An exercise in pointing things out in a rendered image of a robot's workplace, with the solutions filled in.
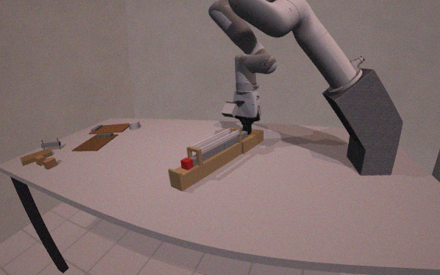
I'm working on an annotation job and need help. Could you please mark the small brown wooden block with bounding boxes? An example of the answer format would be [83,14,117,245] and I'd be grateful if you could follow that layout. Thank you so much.
[35,155,46,166]
[43,157,57,170]

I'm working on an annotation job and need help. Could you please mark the red cube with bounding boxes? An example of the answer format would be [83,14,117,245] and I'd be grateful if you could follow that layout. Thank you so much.
[180,158,194,170]

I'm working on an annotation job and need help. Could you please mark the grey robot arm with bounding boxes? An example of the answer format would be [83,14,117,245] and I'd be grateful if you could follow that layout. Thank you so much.
[208,0,365,95]

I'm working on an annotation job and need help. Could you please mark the short grey cylinder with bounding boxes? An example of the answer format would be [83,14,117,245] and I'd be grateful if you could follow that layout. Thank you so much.
[128,120,140,130]

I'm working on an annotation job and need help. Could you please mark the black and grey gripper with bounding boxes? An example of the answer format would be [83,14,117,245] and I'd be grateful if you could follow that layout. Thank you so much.
[233,90,261,135]

